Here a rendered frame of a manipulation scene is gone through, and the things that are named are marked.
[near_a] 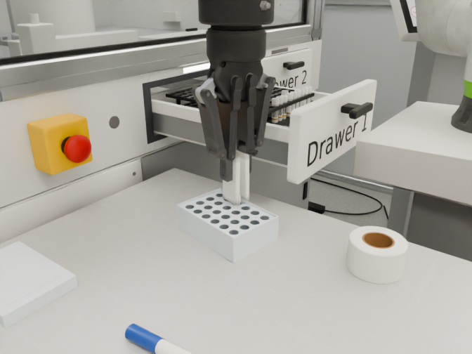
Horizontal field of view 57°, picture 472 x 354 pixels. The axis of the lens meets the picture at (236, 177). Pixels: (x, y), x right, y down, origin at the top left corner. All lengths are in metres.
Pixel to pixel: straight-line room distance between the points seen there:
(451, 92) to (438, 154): 0.95
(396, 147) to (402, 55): 1.66
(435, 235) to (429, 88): 0.79
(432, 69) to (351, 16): 0.96
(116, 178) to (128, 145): 0.06
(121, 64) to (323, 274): 0.47
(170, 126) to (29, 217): 0.28
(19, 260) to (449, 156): 0.65
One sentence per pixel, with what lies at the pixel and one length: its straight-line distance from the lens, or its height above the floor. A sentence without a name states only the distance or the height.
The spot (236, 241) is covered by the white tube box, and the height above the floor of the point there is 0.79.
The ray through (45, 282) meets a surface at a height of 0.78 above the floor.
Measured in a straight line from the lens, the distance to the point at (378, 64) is 2.48.
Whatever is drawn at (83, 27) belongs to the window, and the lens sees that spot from 0.74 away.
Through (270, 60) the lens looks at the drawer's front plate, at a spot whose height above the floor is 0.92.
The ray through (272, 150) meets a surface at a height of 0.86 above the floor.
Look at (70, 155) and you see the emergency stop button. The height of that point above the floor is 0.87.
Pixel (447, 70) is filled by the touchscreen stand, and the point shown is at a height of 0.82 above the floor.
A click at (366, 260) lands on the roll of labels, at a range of 0.54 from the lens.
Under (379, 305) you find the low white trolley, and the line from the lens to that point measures 0.53.
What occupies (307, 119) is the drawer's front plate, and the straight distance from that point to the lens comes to 0.62.
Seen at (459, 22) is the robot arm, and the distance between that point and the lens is 0.95.
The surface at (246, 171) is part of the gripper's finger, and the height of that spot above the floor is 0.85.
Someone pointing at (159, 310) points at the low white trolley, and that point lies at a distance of 0.50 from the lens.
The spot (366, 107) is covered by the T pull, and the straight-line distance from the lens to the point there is 0.72.
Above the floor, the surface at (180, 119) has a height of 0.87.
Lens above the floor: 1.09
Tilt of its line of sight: 24 degrees down
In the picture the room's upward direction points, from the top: straight up
